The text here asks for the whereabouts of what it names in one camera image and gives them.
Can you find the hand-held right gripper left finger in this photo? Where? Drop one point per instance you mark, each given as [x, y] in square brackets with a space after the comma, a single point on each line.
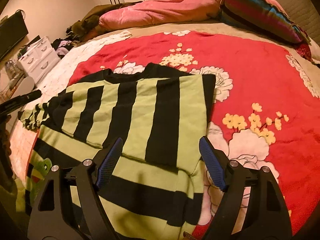
[110, 158]

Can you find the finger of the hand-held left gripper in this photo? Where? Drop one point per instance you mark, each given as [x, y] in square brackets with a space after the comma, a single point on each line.
[22, 100]

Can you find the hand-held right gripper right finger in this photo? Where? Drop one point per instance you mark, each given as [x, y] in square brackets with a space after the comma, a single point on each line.
[212, 161]

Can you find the green black striped sweater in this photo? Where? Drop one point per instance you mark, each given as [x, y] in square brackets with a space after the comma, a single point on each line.
[140, 115]

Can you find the pile of mixed clothes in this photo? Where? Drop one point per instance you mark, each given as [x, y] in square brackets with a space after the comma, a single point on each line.
[65, 43]

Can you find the white drawer cabinet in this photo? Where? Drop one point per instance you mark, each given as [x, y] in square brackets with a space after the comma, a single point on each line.
[38, 56]

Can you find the black flat screen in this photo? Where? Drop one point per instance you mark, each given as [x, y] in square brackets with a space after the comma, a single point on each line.
[11, 36]

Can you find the red floral blanket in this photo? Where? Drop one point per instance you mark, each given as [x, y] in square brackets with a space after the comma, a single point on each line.
[250, 80]

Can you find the olive brown plush cloth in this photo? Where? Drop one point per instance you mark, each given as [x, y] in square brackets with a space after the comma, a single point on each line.
[86, 22]

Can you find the small white cloth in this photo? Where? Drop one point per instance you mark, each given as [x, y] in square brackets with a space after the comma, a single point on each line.
[122, 33]

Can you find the multicoloured striped blanket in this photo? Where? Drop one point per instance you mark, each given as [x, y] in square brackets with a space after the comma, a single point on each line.
[260, 12]

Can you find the pink quilt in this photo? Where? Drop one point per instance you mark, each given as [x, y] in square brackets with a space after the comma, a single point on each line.
[160, 10]

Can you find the grey padded headboard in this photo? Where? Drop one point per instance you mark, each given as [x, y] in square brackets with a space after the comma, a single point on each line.
[287, 5]

